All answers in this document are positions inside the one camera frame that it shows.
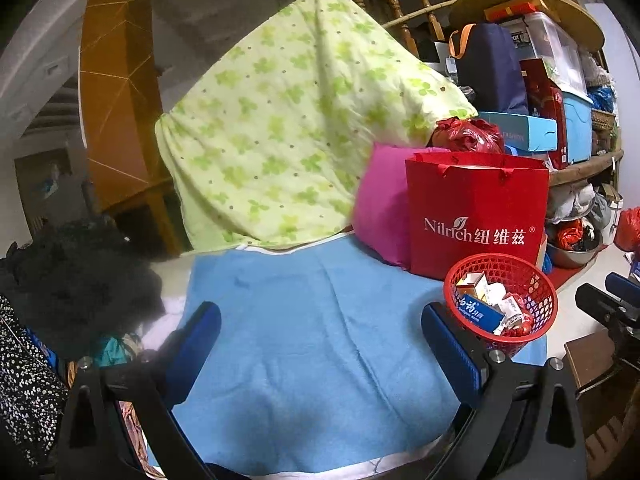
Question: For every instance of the orange wooden cabinet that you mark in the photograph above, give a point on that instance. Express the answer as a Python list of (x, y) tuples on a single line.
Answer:
[(120, 85)]

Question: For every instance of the blue towel blanket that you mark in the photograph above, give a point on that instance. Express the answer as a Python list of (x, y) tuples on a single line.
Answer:
[(310, 350)]

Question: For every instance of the wicker basket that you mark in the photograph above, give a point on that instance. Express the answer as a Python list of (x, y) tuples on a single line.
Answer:
[(604, 120)]

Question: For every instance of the light blue cardboard box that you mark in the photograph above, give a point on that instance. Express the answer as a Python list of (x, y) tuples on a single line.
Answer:
[(525, 132)]

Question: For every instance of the round wooden shelf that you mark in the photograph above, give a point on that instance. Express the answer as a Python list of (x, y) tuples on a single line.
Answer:
[(575, 15)]

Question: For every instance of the white tissue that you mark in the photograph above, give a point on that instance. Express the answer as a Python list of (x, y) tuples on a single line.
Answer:
[(495, 292)]

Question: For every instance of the green floral pillow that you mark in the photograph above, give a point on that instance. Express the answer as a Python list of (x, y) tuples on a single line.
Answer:
[(280, 125)]

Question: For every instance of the blue plastic storage bin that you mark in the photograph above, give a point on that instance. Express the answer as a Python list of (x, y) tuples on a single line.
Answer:
[(577, 125)]

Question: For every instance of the red mesh basket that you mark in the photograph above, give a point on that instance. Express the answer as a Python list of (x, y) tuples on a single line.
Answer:
[(495, 262)]

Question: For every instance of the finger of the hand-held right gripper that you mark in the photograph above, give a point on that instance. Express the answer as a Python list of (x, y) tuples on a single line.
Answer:
[(600, 305), (625, 292)]

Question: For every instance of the brown wooden stool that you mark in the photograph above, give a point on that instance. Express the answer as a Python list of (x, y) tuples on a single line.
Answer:
[(600, 400)]

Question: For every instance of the red black plastic bag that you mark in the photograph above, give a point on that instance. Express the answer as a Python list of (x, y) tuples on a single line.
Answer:
[(570, 232)]

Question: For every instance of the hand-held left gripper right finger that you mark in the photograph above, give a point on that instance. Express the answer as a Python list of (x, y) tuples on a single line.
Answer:
[(452, 355)]

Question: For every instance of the blue toothpaste box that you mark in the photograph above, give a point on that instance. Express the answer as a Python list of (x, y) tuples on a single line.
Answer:
[(477, 312)]

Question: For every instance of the orange flat box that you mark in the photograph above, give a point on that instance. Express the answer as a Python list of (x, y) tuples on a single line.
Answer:
[(515, 7)]

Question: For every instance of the metal bowl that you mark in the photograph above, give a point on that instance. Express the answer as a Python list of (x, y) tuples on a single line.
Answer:
[(570, 257)]

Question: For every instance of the grey white cloth pile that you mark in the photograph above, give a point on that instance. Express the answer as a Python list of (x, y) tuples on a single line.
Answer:
[(575, 200)]

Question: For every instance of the magenta pillow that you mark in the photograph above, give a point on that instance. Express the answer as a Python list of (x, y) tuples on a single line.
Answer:
[(380, 205)]

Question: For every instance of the black floral cloth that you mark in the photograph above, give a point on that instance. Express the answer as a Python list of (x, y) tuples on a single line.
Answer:
[(30, 385)]

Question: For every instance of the brown door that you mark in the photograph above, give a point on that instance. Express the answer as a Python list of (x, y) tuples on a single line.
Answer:
[(35, 185)]

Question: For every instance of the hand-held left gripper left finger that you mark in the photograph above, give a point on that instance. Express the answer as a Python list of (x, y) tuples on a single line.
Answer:
[(197, 345)]

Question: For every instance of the clear plastic storage box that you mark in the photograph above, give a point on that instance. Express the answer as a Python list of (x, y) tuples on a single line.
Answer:
[(555, 45)]

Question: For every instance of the red paper bag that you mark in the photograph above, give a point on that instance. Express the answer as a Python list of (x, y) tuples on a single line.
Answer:
[(475, 195)]

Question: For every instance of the knotted red plastic bag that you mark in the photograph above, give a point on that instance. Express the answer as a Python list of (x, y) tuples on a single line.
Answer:
[(522, 327)]

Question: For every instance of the dark red gift box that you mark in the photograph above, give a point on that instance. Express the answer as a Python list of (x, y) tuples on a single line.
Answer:
[(542, 95)]

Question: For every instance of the pile of colourful clothes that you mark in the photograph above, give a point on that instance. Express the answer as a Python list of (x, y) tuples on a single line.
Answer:
[(115, 347)]

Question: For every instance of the wooden stair railing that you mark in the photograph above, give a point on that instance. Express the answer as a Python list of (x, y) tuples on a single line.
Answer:
[(395, 5)]

